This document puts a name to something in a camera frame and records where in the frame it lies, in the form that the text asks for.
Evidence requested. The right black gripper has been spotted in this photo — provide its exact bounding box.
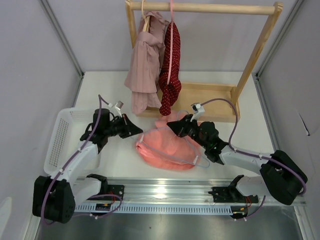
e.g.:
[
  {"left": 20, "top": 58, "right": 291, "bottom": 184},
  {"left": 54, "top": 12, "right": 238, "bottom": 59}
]
[{"left": 167, "top": 114, "right": 209, "bottom": 149}]

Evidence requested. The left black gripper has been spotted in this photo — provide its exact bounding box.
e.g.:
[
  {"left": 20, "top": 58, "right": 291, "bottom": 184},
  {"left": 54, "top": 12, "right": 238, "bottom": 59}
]
[{"left": 104, "top": 113, "right": 143, "bottom": 139}]

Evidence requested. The blue wire hanger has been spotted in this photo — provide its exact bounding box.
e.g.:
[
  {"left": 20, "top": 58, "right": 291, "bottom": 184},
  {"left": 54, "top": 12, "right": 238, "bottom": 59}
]
[{"left": 137, "top": 109, "right": 210, "bottom": 169}]

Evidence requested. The salmon pink skirt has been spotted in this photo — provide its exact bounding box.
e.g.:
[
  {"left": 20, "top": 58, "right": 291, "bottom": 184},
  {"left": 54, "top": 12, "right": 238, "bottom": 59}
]
[{"left": 135, "top": 111, "right": 201, "bottom": 173}]

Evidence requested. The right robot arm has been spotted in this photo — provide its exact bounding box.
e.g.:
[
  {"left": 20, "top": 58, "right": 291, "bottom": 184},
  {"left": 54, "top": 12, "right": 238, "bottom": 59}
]
[{"left": 167, "top": 114, "right": 308, "bottom": 205}]

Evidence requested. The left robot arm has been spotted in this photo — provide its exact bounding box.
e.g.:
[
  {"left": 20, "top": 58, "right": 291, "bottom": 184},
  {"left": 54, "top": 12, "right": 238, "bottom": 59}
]
[{"left": 32, "top": 108, "right": 143, "bottom": 224}]

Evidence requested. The beige wooden hanger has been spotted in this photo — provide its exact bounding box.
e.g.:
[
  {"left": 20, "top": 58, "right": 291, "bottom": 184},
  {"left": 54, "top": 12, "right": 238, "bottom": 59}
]
[{"left": 141, "top": 0, "right": 151, "bottom": 33}]

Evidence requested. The pink plastic hanger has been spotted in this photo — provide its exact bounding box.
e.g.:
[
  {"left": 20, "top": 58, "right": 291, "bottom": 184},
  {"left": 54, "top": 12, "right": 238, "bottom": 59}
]
[{"left": 166, "top": 0, "right": 174, "bottom": 85}]

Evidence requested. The red polka dot garment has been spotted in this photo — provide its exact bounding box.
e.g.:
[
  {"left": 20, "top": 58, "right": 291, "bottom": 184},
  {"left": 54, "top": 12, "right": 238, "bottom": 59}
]
[{"left": 158, "top": 23, "right": 182, "bottom": 116}]

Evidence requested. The wooden clothes rack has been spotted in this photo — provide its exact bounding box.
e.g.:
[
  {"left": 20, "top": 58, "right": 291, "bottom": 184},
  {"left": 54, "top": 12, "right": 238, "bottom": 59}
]
[{"left": 125, "top": 0, "right": 284, "bottom": 111}]

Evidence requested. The dusty pink hanging garment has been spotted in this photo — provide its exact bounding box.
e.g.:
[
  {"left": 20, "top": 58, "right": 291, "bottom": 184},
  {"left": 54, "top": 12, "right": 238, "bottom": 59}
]
[{"left": 124, "top": 11, "right": 169, "bottom": 115}]

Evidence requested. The white plastic basket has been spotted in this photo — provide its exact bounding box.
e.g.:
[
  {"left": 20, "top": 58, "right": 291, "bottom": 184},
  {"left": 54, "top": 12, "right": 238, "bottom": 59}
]
[{"left": 43, "top": 107, "right": 95, "bottom": 175}]

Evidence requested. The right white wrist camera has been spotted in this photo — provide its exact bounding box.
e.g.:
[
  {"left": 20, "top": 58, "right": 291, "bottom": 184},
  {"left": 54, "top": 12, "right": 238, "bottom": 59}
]
[{"left": 190, "top": 102, "right": 205, "bottom": 122}]

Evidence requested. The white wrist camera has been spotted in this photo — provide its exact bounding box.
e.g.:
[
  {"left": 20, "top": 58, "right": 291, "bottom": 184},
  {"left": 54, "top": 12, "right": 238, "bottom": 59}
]
[
  {"left": 108, "top": 100, "right": 124, "bottom": 117},
  {"left": 190, "top": 102, "right": 205, "bottom": 122}
]

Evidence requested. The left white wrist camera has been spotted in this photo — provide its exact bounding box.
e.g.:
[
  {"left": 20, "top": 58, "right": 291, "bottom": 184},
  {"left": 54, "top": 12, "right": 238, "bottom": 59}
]
[{"left": 108, "top": 100, "right": 124, "bottom": 117}]

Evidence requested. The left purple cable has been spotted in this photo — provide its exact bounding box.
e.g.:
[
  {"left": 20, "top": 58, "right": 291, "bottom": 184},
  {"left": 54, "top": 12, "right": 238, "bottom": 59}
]
[{"left": 39, "top": 94, "right": 124, "bottom": 226}]

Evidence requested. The aluminium mounting rail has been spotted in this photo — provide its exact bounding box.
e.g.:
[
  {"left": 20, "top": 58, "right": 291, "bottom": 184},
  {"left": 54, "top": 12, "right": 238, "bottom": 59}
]
[{"left": 33, "top": 176, "right": 306, "bottom": 216}]

